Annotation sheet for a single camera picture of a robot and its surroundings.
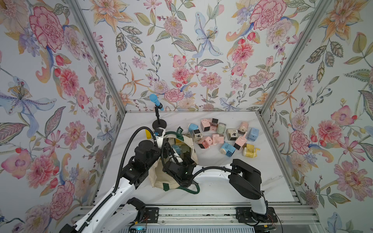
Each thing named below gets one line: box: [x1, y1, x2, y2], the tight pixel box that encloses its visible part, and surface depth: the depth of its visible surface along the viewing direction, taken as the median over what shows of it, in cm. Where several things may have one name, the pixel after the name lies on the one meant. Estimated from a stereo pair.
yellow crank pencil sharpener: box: [242, 143, 261, 159], surface depth 95 cm
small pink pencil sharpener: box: [209, 117, 220, 132], surface depth 109 cm
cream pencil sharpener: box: [226, 128, 238, 141], surface depth 104 cm
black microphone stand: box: [152, 102, 168, 130], surface depth 113 cm
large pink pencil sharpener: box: [200, 118, 211, 133], surface depth 109 cm
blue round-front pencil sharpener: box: [219, 142, 237, 158], surface depth 96 cm
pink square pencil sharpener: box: [198, 135, 213, 150], surface depth 99 cm
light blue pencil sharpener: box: [187, 123, 199, 135], surface depth 105 cm
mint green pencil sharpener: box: [216, 122, 227, 135], surface depth 105 cm
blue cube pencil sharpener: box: [246, 127, 260, 142], surface depth 102 cm
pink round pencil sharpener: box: [237, 121, 249, 135], surface depth 105 cm
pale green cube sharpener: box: [192, 129, 203, 142], surface depth 100 cm
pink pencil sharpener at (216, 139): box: [212, 133, 225, 146], surface depth 100 cm
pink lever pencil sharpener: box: [233, 131, 248, 150], surface depth 98 cm
